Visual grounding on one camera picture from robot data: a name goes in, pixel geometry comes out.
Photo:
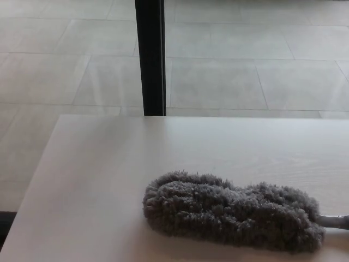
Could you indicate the grey fluffy microfibre duster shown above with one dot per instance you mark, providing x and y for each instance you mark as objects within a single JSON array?
[{"x": 223, "y": 207}]

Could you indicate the black vertical window frame post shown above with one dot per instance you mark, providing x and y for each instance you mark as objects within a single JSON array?
[{"x": 150, "y": 57}]

